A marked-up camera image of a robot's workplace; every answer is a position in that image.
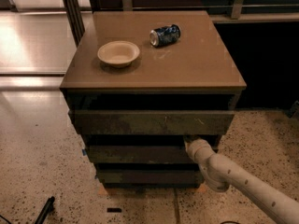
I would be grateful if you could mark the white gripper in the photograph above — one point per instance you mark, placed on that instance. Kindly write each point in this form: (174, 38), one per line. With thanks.
(193, 146)

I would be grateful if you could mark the drawer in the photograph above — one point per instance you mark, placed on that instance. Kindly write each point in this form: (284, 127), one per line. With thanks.
(150, 177)
(138, 154)
(143, 122)

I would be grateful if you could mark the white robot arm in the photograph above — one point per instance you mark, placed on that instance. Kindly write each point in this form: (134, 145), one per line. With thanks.
(221, 172)

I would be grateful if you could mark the brown drawer cabinet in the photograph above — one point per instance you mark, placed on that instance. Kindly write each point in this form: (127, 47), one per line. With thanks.
(195, 73)

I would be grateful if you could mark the black tape floor marker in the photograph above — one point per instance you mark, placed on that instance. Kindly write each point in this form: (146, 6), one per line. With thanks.
(113, 210)

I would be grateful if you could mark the blue tape piece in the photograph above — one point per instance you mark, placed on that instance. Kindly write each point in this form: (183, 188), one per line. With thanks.
(84, 152)

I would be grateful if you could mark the crushed blue soda can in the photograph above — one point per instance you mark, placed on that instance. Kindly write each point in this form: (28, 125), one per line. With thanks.
(164, 36)

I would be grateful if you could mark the beige paper bowl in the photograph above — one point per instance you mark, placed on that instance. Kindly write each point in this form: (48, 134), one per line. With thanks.
(118, 53)

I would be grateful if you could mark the black rod on floor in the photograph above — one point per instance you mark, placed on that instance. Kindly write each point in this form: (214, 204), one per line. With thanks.
(47, 208)

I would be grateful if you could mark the metal railing frame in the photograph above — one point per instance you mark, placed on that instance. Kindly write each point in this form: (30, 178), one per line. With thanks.
(233, 18)

